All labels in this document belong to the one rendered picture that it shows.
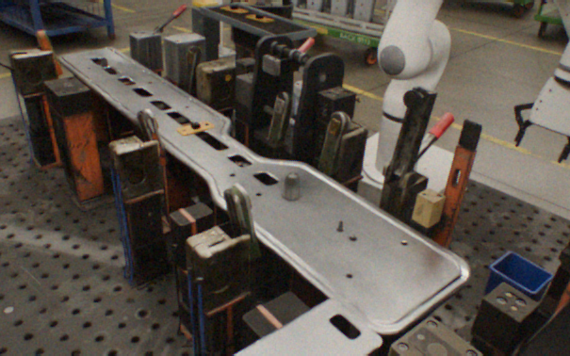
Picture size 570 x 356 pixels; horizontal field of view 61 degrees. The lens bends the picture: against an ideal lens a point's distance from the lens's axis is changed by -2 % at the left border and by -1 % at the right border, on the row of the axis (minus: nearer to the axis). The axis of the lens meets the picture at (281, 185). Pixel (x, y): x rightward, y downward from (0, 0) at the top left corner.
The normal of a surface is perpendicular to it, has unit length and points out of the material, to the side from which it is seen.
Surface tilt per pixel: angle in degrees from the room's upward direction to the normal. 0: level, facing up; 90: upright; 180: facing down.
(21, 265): 0
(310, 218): 0
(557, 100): 83
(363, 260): 0
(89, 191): 90
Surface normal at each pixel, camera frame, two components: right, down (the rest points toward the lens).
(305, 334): 0.05, -0.85
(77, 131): 0.63, 0.44
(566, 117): -0.47, 0.40
